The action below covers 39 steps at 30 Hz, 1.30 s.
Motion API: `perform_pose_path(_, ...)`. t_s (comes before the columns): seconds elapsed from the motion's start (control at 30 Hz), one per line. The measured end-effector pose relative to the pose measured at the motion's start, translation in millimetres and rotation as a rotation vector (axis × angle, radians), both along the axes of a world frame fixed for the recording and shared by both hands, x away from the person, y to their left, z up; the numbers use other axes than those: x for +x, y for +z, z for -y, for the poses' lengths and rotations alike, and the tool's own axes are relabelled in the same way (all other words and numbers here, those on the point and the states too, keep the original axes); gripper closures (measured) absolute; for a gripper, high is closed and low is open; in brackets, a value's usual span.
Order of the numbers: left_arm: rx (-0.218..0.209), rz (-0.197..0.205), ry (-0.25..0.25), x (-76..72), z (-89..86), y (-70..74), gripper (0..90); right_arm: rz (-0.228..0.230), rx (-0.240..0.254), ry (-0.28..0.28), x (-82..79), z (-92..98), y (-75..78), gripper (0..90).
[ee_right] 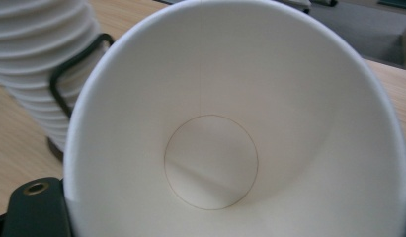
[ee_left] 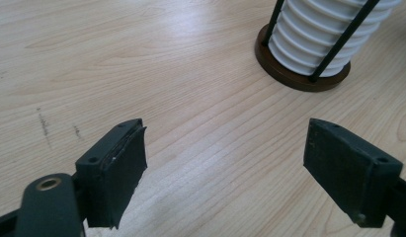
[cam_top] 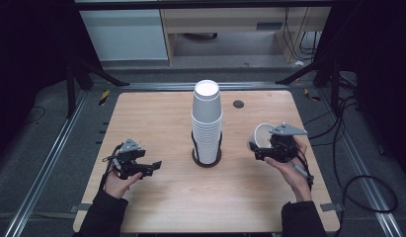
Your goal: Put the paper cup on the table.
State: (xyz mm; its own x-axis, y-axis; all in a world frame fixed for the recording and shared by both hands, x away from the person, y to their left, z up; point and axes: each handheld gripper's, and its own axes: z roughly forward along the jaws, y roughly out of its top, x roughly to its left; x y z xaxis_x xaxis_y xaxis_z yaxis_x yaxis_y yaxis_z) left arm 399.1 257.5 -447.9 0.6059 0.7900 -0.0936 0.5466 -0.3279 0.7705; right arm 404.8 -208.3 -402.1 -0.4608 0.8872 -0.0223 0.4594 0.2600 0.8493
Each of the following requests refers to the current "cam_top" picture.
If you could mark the white cabinet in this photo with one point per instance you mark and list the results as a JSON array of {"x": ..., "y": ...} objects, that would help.
[{"x": 124, "y": 34}]

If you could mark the light wooden desk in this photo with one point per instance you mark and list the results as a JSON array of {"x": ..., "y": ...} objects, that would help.
[{"x": 223, "y": 19}]

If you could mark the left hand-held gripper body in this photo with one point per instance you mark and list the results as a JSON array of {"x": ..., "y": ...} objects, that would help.
[{"x": 131, "y": 159}]

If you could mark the black curtain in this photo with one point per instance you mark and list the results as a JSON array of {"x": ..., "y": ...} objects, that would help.
[
  {"x": 381, "y": 49},
  {"x": 26, "y": 49}
]

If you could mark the dark round table grommet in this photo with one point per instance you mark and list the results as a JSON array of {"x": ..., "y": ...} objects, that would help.
[{"x": 238, "y": 104}]

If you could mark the grey table bracket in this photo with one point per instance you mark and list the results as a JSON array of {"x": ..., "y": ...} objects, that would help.
[
  {"x": 80, "y": 207},
  {"x": 331, "y": 207}
]

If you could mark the stack of white paper cups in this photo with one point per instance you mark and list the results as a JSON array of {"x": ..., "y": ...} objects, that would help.
[{"x": 207, "y": 112}]

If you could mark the black metal stand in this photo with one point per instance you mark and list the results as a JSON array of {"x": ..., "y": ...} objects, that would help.
[
  {"x": 302, "y": 72},
  {"x": 71, "y": 92}
]

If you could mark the white paper cup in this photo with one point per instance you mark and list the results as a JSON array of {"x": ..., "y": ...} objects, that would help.
[{"x": 261, "y": 136}]

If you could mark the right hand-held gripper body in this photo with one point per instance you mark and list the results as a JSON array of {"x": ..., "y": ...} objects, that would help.
[{"x": 284, "y": 148}]

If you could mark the person's right hand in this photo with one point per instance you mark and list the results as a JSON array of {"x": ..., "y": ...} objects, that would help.
[{"x": 294, "y": 179}]

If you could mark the person's left hand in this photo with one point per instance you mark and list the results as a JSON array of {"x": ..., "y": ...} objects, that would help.
[{"x": 116, "y": 186}]

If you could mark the aluminium floor rail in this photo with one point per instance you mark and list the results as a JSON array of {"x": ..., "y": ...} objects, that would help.
[
  {"x": 362, "y": 171},
  {"x": 42, "y": 171},
  {"x": 157, "y": 86}
]

